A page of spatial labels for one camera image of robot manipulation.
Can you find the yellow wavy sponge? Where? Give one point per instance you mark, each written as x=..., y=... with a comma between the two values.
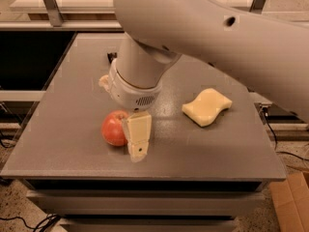
x=204, y=109

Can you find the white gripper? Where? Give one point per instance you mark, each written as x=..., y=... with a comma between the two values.
x=132, y=96

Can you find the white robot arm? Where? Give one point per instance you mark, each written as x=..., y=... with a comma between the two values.
x=267, y=55

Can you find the red apple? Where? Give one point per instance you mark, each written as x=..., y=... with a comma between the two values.
x=112, y=128

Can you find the metal frame rail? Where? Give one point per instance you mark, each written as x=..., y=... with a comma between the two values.
x=48, y=16

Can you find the brown cardboard box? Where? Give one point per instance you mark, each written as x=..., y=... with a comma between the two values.
x=291, y=202

